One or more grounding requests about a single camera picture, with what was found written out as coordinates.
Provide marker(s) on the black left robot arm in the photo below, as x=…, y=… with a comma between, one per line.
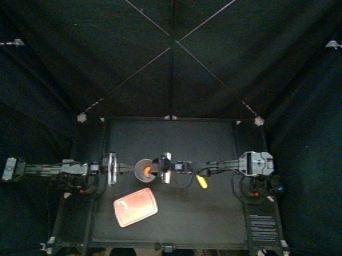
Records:
x=48, y=169

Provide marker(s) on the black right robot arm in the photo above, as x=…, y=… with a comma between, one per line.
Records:
x=254, y=163

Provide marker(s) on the orange tangerine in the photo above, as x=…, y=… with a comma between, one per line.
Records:
x=147, y=171

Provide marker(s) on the grey bowl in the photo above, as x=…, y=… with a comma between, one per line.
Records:
x=140, y=173

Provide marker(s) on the yellow toy banana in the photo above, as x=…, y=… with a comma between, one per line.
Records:
x=202, y=181

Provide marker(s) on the red cutting board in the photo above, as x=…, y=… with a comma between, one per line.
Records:
x=135, y=207

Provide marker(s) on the white text label sticker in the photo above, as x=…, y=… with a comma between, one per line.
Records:
x=263, y=228

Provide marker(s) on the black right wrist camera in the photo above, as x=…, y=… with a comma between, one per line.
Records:
x=183, y=167

